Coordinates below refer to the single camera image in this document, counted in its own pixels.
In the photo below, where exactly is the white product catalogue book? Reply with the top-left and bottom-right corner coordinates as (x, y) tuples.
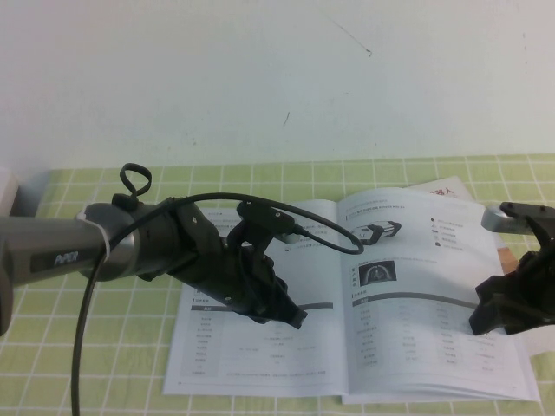
(162, 186), (540, 402)

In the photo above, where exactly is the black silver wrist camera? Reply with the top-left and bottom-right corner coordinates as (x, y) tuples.
(480, 201), (555, 237)
(235, 200), (301, 246)

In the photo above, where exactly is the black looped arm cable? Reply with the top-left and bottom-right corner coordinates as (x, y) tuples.
(119, 163), (153, 205)

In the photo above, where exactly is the white zip tie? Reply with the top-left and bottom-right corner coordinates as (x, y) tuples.
(75, 209), (114, 263)

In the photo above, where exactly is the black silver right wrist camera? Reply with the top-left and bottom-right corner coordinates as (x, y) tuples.
(480, 201), (555, 237)

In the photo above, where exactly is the grey white box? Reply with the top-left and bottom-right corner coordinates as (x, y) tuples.
(0, 166), (49, 218)

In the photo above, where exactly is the thick black camera cable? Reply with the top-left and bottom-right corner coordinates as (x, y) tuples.
(71, 192), (366, 416)

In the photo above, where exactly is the green checked tablecloth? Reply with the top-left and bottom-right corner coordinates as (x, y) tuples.
(0, 154), (555, 416)

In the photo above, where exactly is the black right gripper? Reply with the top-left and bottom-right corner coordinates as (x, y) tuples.
(470, 249), (555, 335)

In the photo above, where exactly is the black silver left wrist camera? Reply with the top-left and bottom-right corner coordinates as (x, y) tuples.
(235, 200), (301, 246)

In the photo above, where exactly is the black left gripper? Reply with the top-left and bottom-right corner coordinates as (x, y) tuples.
(168, 236), (309, 333)

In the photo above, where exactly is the white brochure with red lettering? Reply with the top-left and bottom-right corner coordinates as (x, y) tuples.
(407, 175), (548, 356)

